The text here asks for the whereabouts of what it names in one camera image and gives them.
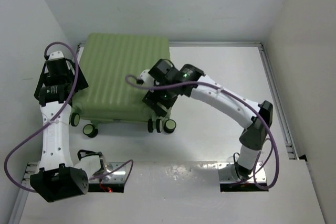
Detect green hard-shell suitcase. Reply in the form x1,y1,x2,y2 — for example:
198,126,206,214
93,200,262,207
72,33,177,138

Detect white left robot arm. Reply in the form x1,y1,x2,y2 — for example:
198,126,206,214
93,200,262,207
30,58,104,202

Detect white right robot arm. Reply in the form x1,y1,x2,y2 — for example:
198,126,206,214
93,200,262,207
137,59,273,179

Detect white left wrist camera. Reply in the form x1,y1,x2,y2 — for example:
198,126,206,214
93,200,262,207
45,50,65,61

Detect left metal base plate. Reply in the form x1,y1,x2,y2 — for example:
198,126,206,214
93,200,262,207
94,162,126,184

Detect metal base plate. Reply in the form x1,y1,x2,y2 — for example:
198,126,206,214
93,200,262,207
217,162,267,185
94,162,126,184

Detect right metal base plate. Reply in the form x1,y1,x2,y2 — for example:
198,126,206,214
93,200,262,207
217,162,267,185

